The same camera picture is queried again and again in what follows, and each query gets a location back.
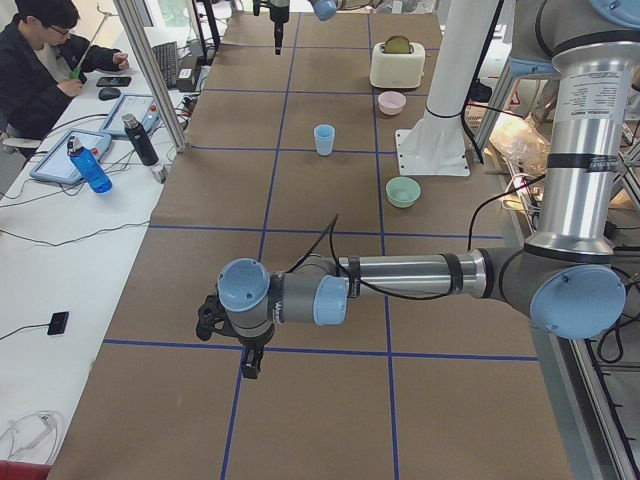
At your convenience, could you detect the pink bowl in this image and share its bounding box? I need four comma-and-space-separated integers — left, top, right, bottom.
377, 91, 407, 116

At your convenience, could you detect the teach pendant tablet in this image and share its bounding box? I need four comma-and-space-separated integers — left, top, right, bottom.
100, 94, 160, 138
30, 129, 112, 185

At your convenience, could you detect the toast slice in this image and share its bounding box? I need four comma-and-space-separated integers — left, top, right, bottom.
381, 35, 413, 55

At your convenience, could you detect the green bowl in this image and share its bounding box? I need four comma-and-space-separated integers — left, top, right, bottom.
385, 176, 422, 209

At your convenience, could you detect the black keyboard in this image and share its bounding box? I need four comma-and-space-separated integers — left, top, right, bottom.
151, 41, 179, 89

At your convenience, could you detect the white coiled cable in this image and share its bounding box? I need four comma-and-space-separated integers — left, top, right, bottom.
0, 409, 64, 466

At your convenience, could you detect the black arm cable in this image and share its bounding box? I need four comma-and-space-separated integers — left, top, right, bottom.
282, 174, 551, 301

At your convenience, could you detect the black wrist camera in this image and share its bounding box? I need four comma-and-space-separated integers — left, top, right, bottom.
196, 294, 235, 341

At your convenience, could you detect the aluminium frame post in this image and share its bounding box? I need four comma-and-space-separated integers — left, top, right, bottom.
113, 0, 188, 153

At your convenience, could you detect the black thermos bottle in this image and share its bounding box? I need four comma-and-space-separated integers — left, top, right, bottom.
121, 114, 159, 167

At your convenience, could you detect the clear plastic bag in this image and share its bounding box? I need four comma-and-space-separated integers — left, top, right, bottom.
489, 114, 551, 176

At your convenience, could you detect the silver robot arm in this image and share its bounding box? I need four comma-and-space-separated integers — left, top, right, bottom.
266, 0, 338, 55
196, 1, 639, 378

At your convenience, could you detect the cream toaster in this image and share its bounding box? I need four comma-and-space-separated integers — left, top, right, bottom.
369, 42, 426, 90

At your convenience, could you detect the seated person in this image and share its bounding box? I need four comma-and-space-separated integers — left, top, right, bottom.
1, 0, 129, 140

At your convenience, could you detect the black computer mouse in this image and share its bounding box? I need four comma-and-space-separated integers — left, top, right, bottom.
98, 87, 121, 101

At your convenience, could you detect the light blue cup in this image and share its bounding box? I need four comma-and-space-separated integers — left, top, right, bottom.
313, 124, 335, 142
315, 139, 334, 156

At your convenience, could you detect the black smartphone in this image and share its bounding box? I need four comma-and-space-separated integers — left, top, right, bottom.
96, 76, 132, 88

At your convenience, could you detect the blue water bottle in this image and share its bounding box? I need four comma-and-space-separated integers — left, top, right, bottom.
67, 135, 113, 194

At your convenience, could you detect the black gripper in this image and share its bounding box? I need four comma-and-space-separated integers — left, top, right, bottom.
232, 322, 275, 380
268, 0, 290, 55

